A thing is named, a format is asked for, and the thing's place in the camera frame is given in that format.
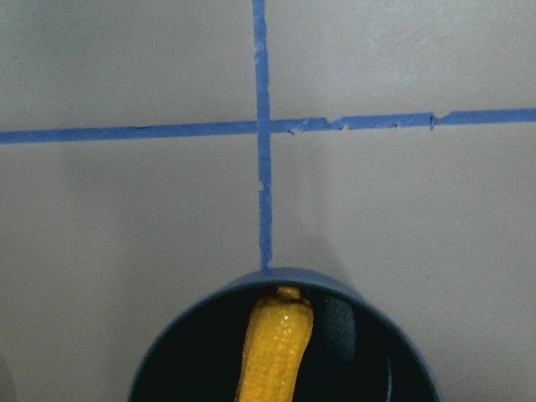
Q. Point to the dark blue saucepan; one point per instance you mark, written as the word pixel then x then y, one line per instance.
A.
pixel 355 354

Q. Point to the yellow corn cob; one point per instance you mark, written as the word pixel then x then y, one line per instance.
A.
pixel 278 332

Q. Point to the horizontal torn blue tape strip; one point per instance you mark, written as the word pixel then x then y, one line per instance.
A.
pixel 284 126

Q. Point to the vertical blue tape strip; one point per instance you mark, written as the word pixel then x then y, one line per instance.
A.
pixel 263 133

